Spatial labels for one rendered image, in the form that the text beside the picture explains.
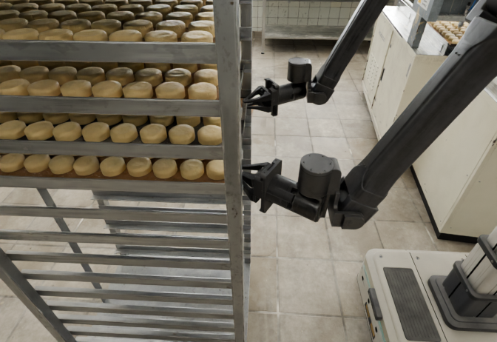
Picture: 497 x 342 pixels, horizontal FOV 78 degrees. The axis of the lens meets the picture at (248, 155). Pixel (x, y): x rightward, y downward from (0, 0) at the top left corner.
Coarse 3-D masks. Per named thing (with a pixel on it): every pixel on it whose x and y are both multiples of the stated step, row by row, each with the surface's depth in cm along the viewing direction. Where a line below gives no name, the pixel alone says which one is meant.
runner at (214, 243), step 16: (32, 240) 74; (48, 240) 74; (64, 240) 74; (80, 240) 73; (96, 240) 73; (112, 240) 73; (128, 240) 72; (144, 240) 72; (160, 240) 72; (176, 240) 72; (192, 240) 71; (208, 240) 71; (224, 240) 71
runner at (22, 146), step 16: (0, 144) 57; (16, 144) 56; (32, 144) 56; (48, 144) 56; (64, 144) 56; (80, 144) 56; (96, 144) 55; (112, 144) 55; (128, 144) 55; (144, 144) 55; (160, 144) 55; (176, 144) 55
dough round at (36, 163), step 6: (30, 156) 67; (36, 156) 67; (42, 156) 67; (48, 156) 68; (24, 162) 66; (30, 162) 66; (36, 162) 66; (42, 162) 66; (48, 162) 67; (30, 168) 65; (36, 168) 65; (42, 168) 66
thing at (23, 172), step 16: (128, 160) 70; (176, 160) 70; (208, 160) 69; (48, 176) 65; (64, 176) 65; (80, 176) 65; (96, 176) 65; (112, 176) 65; (128, 176) 65; (144, 176) 65; (176, 176) 65
